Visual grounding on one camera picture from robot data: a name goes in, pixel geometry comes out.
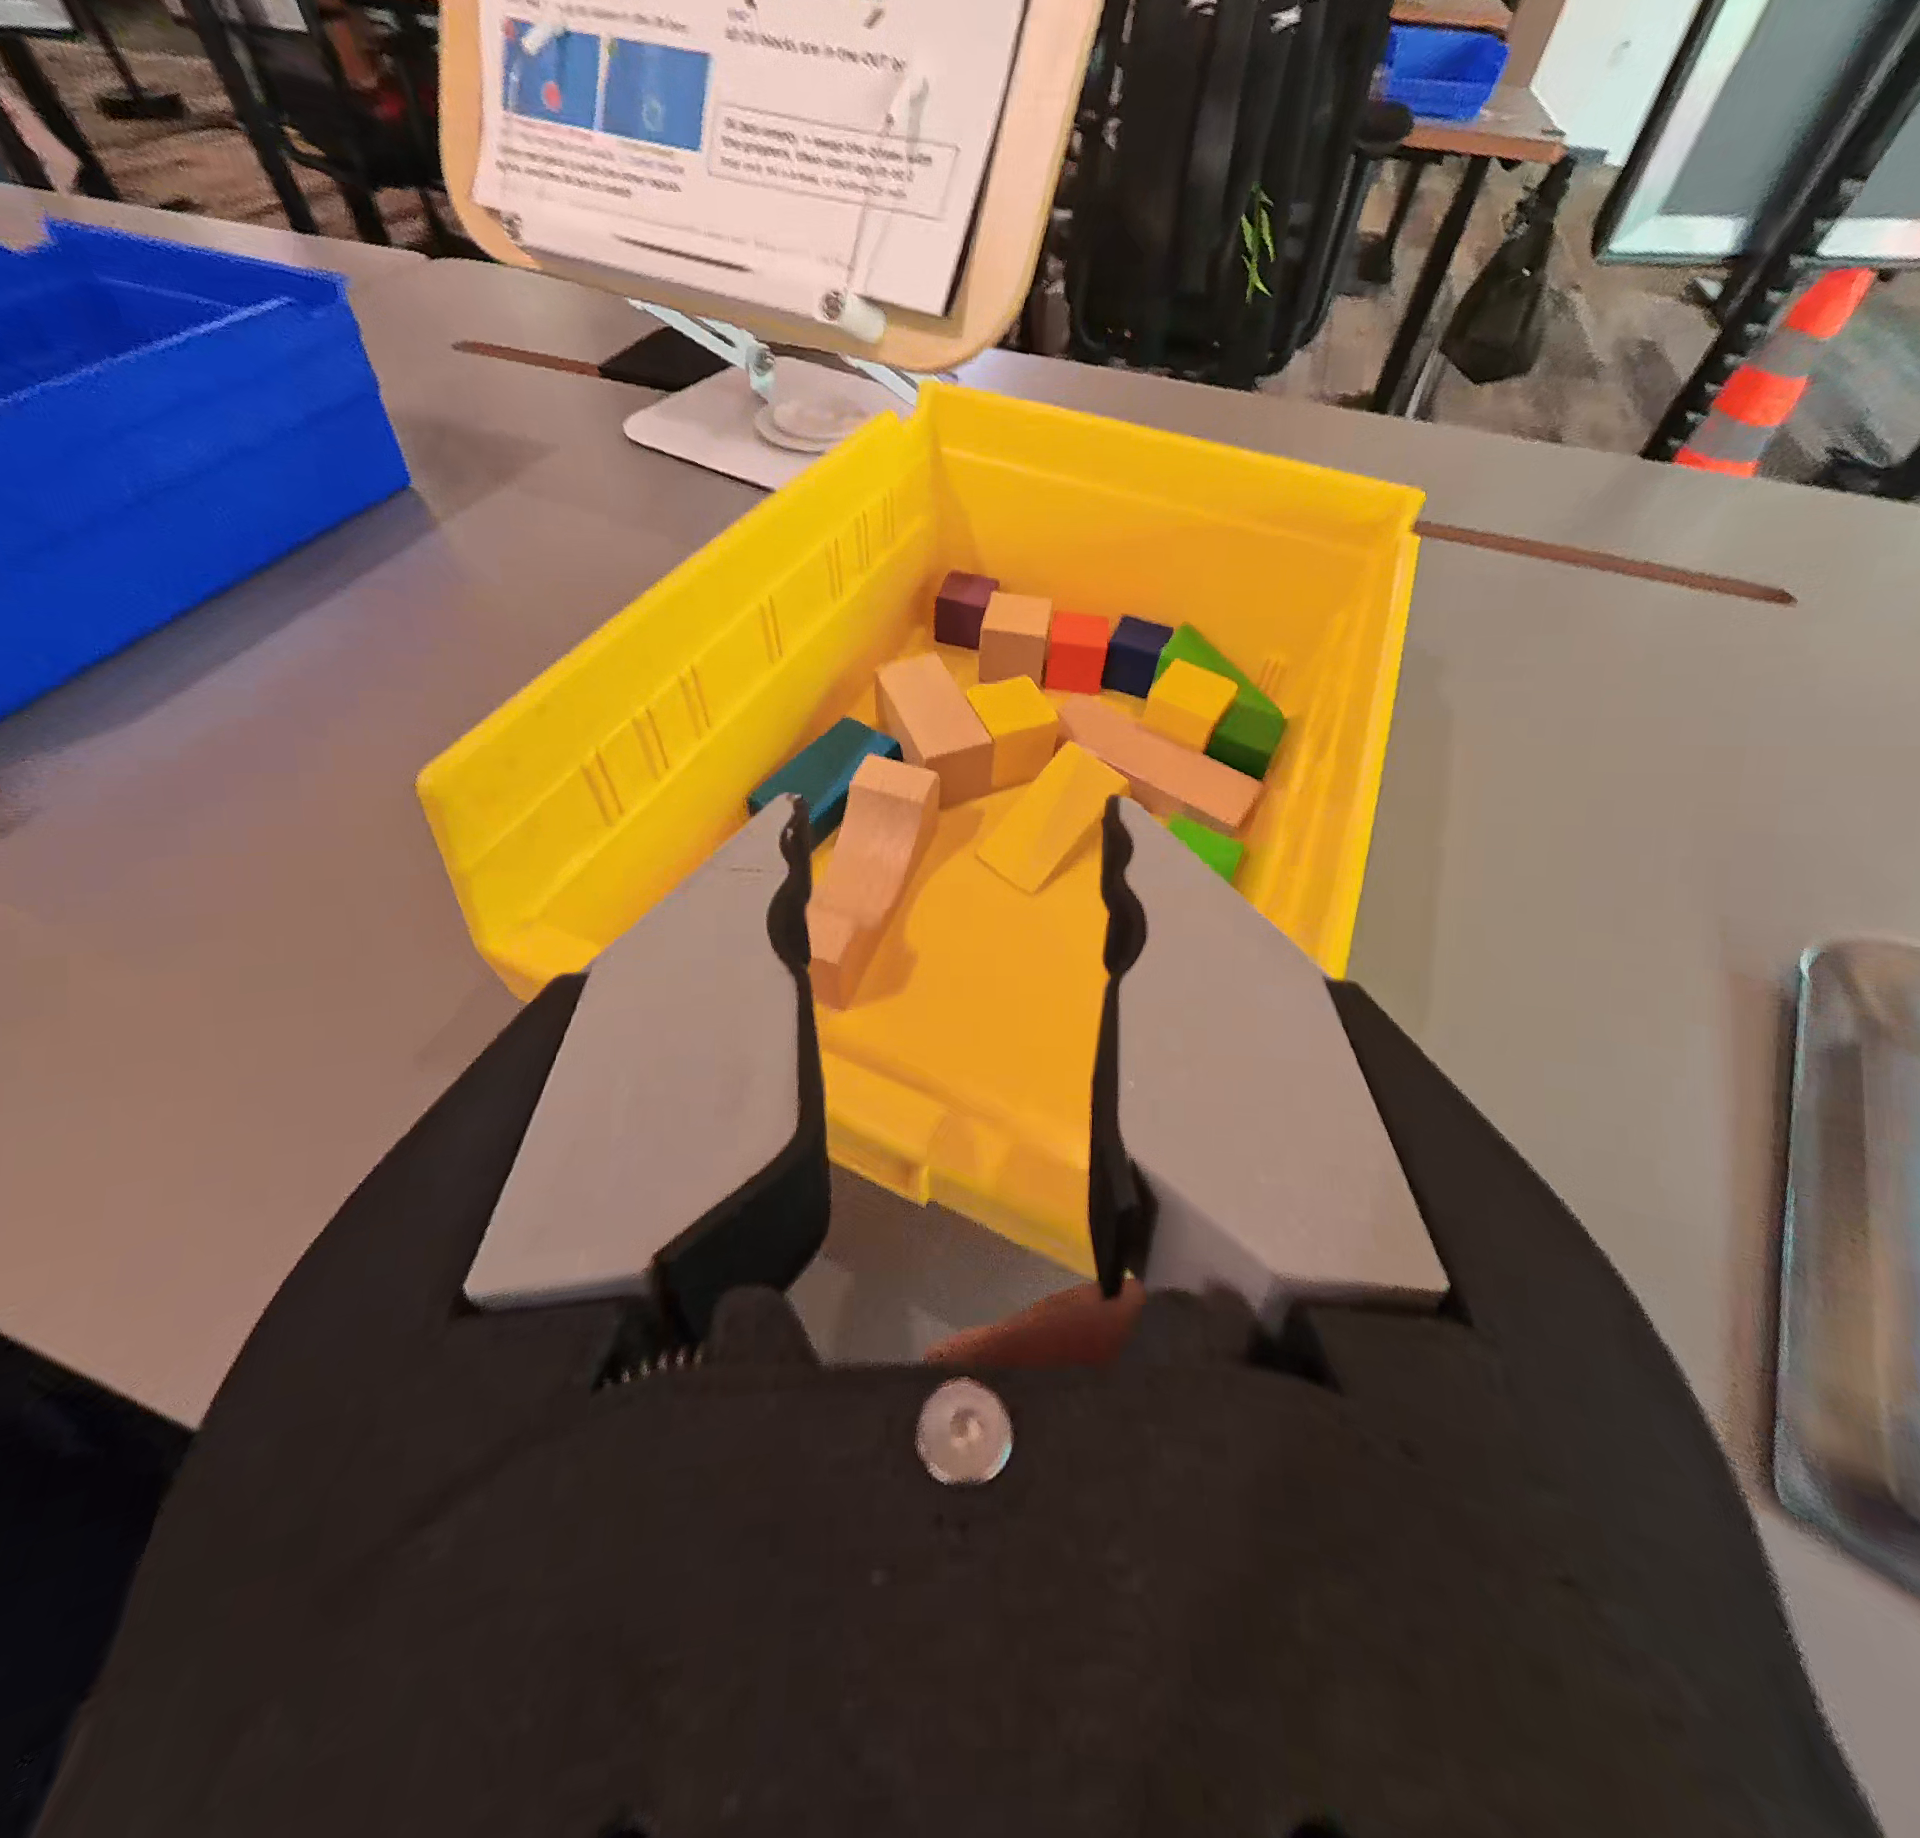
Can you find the black panel tripod stand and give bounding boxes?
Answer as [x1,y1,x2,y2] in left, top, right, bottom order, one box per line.
[1637,0,1892,464]

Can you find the white stand base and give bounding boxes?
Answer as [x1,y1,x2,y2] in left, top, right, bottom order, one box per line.
[626,360,918,495]

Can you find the hanging black jackets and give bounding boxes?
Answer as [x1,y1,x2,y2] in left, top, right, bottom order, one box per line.
[1065,0,1417,391]

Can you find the person's right hand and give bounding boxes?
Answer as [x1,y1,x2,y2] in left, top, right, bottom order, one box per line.
[925,1278,1152,1370]

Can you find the wooden table with black legs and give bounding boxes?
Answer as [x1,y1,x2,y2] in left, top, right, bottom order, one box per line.
[1356,0,1573,420]

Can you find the black hanging bag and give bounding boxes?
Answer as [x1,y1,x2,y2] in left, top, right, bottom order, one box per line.
[1442,165,1573,391]

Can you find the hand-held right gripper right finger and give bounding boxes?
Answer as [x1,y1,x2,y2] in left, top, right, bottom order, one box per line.
[1092,793,1451,1339]

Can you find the pile of coloured wooden blocks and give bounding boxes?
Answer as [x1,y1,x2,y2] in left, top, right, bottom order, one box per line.
[747,568,1294,1012]

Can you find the grey framed panel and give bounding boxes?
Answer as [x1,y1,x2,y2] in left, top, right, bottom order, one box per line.
[1585,0,1920,275]

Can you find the yellow plastic bin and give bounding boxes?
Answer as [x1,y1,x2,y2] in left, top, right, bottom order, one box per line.
[418,375,1427,1278]

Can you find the small blue storage bin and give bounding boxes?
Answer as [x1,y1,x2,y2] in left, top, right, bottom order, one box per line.
[1377,20,1513,125]

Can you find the orange traffic cone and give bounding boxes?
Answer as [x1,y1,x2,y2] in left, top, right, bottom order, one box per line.
[1668,268,1881,480]

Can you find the blue plastic bin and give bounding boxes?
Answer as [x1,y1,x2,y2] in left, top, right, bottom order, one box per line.
[0,211,412,729]

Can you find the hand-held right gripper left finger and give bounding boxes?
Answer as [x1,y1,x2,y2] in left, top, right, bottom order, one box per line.
[459,793,838,1331]

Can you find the printed instruction sheet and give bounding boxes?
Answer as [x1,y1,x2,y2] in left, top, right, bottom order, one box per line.
[475,0,1051,323]

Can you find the instruction sheet on stand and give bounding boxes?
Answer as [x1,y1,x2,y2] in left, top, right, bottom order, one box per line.
[441,0,1133,375]

